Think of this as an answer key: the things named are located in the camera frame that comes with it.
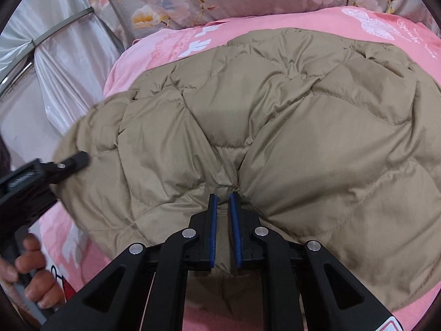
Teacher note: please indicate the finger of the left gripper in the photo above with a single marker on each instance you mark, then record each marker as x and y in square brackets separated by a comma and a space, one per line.
[58, 172]

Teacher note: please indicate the silver satin curtain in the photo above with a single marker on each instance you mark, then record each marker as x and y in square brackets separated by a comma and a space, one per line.
[55, 58]

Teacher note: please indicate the pink bow-print blanket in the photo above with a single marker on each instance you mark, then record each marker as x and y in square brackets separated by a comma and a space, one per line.
[172, 41]

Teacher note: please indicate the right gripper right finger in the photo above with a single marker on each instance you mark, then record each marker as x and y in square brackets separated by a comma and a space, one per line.
[304, 286]

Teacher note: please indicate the khaki quilted puffer jacket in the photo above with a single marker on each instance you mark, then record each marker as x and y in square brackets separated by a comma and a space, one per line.
[275, 144]

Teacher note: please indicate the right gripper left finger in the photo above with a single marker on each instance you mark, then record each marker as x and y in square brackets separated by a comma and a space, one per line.
[144, 287]

